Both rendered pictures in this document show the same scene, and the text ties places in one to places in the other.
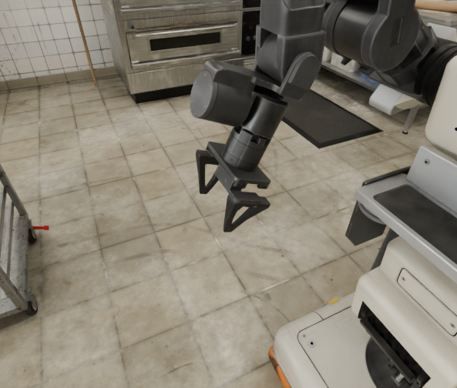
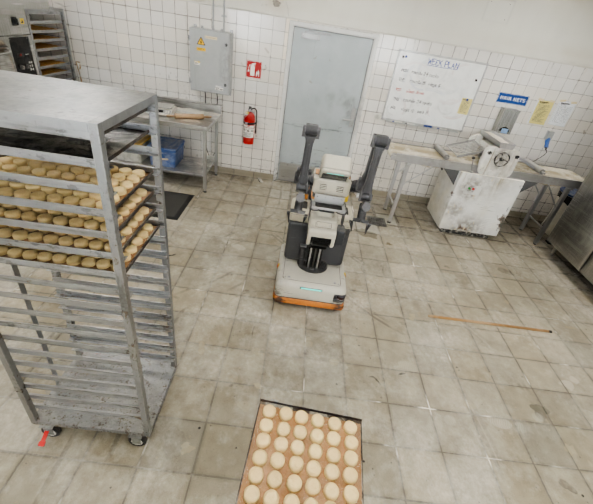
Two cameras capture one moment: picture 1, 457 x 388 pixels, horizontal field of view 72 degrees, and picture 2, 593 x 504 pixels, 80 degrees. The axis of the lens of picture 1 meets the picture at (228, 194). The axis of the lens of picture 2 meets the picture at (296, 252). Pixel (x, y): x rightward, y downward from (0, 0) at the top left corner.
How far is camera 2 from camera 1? 2.18 m
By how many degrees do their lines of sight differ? 53
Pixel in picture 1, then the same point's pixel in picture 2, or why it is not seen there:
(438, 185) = (320, 199)
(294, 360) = (290, 283)
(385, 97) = not seen: hidden behind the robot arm
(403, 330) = (323, 233)
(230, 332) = (252, 309)
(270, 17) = (303, 181)
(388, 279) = (313, 227)
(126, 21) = not seen: outside the picture
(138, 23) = not seen: outside the picture
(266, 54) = (301, 187)
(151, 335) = (229, 334)
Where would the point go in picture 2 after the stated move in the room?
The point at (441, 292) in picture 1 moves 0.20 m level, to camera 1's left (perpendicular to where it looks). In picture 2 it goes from (326, 220) to (315, 231)
